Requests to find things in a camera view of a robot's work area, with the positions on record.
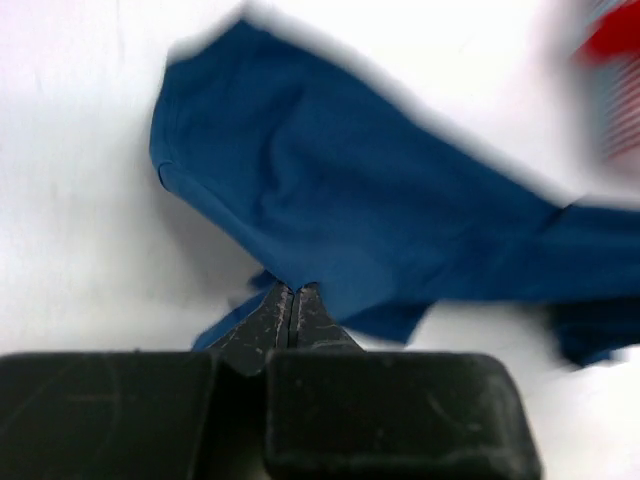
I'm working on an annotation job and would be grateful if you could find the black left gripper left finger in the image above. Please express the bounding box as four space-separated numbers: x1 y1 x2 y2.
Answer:
210 283 292 376

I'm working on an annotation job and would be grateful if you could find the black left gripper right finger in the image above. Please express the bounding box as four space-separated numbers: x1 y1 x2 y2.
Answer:
289 283 363 352

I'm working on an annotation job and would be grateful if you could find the dark blue t shirt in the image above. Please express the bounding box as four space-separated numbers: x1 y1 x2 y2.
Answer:
149 20 639 366

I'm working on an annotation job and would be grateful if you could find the white perforated plastic basket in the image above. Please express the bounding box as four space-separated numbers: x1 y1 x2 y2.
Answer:
572 1 639 170

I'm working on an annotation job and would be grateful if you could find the red t shirt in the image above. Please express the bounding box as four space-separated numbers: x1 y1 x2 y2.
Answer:
578 1 639 63

